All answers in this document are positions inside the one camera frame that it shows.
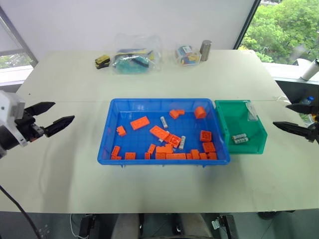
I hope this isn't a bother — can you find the orange plastic piece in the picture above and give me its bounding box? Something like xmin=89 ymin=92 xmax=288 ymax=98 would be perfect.
xmin=169 ymin=109 xmax=186 ymax=120

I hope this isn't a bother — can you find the water bottle with blue cap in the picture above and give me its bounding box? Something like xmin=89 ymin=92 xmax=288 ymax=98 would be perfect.
xmin=299 ymin=95 xmax=315 ymax=106

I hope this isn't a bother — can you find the dark rounded shape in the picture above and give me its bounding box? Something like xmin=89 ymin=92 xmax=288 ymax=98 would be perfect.
xmin=78 ymin=213 xmax=97 ymax=238

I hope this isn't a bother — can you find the rounded orange block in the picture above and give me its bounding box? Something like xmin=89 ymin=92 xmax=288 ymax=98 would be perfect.
xmin=194 ymin=106 xmax=208 ymax=120

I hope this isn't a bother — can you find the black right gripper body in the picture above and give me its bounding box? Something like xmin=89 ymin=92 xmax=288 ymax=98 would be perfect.
xmin=307 ymin=113 xmax=319 ymax=145

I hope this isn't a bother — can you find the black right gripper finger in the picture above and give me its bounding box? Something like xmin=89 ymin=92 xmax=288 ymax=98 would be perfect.
xmin=286 ymin=103 xmax=319 ymax=116
xmin=272 ymin=121 xmax=312 ymax=141

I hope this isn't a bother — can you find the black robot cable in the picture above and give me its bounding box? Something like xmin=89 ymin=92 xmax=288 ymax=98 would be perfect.
xmin=0 ymin=185 xmax=42 ymax=239

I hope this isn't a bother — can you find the grey metal cylinder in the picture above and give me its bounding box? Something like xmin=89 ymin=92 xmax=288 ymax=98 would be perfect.
xmin=199 ymin=39 xmax=213 ymax=62

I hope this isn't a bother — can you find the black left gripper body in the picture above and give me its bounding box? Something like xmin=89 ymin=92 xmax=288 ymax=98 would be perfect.
xmin=14 ymin=109 xmax=48 ymax=143

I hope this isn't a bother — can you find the green plastic bin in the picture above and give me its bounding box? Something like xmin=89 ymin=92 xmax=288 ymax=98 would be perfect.
xmin=214 ymin=100 xmax=269 ymax=155

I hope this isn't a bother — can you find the black table clamp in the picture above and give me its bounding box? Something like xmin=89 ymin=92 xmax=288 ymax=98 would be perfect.
xmin=211 ymin=215 xmax=239 ymax=239

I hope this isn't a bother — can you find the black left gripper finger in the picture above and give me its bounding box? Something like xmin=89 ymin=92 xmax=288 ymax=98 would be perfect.
xmin=24 ymin=101 xmax=56 ymax=117
xmin=44 ymin=115 xmax=76 ymax=138

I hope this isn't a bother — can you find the thin white cable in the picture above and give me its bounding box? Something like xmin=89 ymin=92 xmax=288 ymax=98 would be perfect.
xmin=69 ymin=213 xmax=78 ymax=237

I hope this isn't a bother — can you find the long flat orange block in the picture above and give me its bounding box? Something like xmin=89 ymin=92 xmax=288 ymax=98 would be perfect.
xmin=130 ymin=116 xmax=151 ymax=131
xmin=149 ymin=125 xmax=170 ymax=140

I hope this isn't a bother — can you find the square orange block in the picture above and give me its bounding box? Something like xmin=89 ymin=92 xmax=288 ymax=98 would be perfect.
xmin=199 ymin=130 xmax=212 ymax=143

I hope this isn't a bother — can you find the white cylinder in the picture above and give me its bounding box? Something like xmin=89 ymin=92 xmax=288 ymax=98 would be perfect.
xmin=300 ymin=58 xmax=319 ymax=81

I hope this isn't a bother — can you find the blue plastic tray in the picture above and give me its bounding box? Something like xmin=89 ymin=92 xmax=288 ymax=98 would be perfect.
xmin=96 ymin=98 xmax=231 ymax=167

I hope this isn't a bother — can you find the small clear container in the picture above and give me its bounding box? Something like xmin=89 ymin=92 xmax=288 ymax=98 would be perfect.
xmin=174 ymin=44 xmax=202 ymax=67

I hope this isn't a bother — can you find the clear plastic bag with items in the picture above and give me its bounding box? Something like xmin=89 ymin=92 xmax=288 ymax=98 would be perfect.
xmin=111 ymin=33 xmax=163 ymax=75

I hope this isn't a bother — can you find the clear label card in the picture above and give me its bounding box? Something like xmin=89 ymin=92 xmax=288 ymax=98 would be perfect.
xmin=245 ymin=103 xmax=259 ymax=122

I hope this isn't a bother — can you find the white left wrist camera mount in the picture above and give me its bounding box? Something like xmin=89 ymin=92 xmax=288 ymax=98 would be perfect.
xmin=0 ymin=90 xmax=27 ymax=147

